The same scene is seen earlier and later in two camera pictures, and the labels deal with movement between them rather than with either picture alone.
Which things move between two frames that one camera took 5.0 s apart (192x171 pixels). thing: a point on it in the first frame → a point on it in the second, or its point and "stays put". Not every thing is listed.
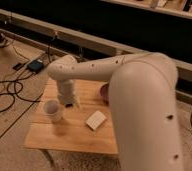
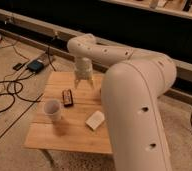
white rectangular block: x=95 y=120 stays put
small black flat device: x=17 y=66 stays put
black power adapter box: x=35 y=66 stays put
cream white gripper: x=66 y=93 → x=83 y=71
